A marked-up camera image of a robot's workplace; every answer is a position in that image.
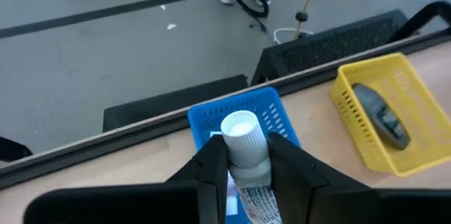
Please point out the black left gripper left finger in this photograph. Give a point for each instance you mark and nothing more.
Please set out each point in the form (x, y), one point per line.
(211, 181)

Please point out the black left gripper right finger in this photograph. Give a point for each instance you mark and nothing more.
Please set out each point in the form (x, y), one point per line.
(296, 181)

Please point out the white toothpaste tube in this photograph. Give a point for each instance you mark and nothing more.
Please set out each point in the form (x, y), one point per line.
(245, 143)

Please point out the dark grey bottle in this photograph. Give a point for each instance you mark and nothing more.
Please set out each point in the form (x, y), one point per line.
(380, 115)

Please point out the blue plastic basket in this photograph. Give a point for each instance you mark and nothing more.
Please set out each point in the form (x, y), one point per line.
(246, 102)

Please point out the yellow plastic basket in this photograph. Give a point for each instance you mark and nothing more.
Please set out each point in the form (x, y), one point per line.
(419, 129)

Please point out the black perforated metal panel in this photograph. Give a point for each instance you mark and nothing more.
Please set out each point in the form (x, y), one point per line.
(334, 44)

